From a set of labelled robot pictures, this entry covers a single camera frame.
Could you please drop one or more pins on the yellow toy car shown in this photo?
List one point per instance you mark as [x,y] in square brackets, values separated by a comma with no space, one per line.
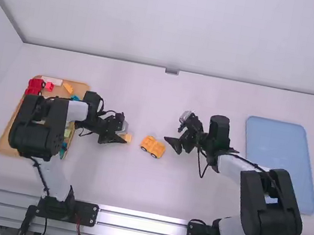
[153,146]

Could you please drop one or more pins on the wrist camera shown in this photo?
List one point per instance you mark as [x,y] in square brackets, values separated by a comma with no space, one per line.
[185,116]
[123,126]

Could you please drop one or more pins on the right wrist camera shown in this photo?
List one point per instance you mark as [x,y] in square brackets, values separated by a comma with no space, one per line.
[185,116]

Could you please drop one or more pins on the clear teal toy brick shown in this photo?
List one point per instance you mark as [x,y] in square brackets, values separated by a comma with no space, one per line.
[61,154]

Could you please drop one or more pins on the light blue toy brick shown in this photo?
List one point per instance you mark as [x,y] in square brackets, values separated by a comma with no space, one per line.
[75,98]

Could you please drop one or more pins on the red toy brick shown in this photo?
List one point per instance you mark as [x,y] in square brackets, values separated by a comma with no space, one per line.
[49,86]

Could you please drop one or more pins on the blue mat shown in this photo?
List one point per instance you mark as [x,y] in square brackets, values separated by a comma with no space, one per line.
[279,163]

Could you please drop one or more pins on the pale green toy brick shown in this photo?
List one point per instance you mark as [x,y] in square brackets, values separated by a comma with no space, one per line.
[68,132]

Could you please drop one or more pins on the flat white toy brick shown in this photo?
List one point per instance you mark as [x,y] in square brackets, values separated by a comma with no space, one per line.
[52,80]

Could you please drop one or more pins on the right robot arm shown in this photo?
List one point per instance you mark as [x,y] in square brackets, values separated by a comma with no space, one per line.
[270,198]

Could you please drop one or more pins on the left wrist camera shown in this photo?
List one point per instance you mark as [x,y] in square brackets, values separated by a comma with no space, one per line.
[123,126]

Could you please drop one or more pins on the red toy car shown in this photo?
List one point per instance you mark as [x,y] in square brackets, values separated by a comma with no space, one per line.
[34,86]

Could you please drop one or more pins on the tan tray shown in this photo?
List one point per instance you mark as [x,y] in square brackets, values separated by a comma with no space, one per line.
[7,139]

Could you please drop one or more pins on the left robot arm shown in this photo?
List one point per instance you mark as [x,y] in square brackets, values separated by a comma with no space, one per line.
[36,129]

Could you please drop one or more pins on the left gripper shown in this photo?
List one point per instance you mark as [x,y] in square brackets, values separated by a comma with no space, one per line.
[108,124]

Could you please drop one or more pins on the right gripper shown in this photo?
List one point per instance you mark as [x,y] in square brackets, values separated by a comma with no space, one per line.
[193,133]

